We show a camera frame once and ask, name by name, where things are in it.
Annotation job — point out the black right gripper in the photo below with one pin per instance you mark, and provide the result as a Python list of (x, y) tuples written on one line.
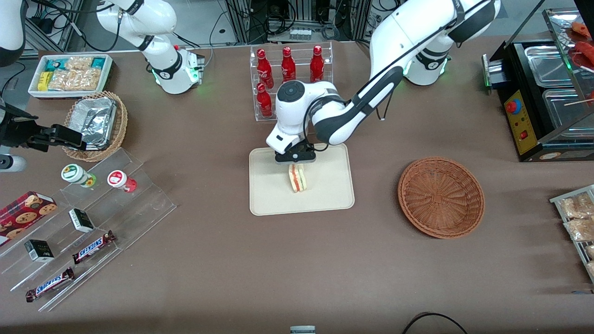
[(17, 130)]

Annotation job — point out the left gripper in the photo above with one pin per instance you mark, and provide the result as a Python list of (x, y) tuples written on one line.
[(297, 152)]

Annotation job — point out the triangular sandwich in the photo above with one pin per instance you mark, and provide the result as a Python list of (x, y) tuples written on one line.
[(297, 178)]

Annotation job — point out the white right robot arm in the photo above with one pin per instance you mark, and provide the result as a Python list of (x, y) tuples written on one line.
[(172, 74)]

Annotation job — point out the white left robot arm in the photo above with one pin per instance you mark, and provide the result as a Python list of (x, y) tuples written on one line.
[(408, 28)]

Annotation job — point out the beige plastic tray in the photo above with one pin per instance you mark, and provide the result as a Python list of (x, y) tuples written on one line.
[(329, 185)]

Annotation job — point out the tan wicker basket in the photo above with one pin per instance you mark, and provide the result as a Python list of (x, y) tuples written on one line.
[(121, 125)]

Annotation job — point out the brown round wicker basket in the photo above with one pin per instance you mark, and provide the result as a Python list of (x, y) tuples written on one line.
[(441, 197)]

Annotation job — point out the tray of wrapped snacks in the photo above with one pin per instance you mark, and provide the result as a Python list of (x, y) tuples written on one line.
[(557, 199)]

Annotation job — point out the green label yoghurt cup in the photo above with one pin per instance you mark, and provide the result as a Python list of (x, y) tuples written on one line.
[(74, 174)]

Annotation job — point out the silver foil container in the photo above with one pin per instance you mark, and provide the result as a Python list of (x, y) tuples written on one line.
[(95, 120)]

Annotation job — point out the white rectangular snack bin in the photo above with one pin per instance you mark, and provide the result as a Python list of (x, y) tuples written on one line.
[(33, 90)]

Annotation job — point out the yellow snack pack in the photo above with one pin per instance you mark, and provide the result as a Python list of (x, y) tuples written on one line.
[(43, 81)]

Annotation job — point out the large rice cracker bag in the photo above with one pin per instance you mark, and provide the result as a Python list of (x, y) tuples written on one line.
[(74, 80)]

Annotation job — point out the red cola bottle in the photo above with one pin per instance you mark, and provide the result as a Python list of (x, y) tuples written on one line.
[(264, 69), (288, 65), (264, 102), (317, 65)]

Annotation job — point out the teal snack pack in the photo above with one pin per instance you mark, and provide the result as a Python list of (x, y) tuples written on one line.
[(99, 62), (53, 65)]

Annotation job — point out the red label yoghurt cup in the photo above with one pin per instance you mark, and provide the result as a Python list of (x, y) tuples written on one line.
[(118, 179)]

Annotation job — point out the small rice cracker bag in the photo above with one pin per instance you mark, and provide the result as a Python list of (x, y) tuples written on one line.
[(80, 63)]

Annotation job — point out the red cookie box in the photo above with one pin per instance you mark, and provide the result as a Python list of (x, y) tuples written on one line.
[(23, 215)]

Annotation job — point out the small black box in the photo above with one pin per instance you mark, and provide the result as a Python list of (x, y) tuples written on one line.
[(39, 251), (81, 220)]

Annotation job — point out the clear acrylic bottle rack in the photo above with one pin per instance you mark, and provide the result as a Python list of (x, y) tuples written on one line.
[(301, 55)]

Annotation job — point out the clear acrylic stepped shelf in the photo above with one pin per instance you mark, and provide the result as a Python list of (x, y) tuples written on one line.
[(139, 208)]

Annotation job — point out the brown Snickers bar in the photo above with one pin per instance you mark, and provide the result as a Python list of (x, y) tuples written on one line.
[(93, 248), (48, 285)]

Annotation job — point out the white power strip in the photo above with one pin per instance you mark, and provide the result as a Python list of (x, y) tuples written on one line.
[(300, 34)]

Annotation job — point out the grey device edge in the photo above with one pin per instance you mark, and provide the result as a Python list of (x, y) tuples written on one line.
[(302, 330)]

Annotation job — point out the black food warmer cabinet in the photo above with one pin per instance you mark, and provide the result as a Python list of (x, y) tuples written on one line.
[(519, 120)]

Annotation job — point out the steel food pan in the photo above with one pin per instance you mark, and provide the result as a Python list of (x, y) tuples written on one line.
[(564, 113), (547, 65)]

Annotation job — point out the clear bag of pastry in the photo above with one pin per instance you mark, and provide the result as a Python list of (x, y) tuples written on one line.
[(577, 206), (580, 229), (590, 252), (590, 270)]

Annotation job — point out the fried food skewer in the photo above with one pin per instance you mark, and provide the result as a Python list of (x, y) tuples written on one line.
[(581, 29), (585, 53)]

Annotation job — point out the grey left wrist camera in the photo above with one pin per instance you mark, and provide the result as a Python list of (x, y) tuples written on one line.
[(301, 153)]

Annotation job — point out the aluminium frame rack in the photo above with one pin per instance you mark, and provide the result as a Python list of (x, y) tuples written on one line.
[(241, 23)]

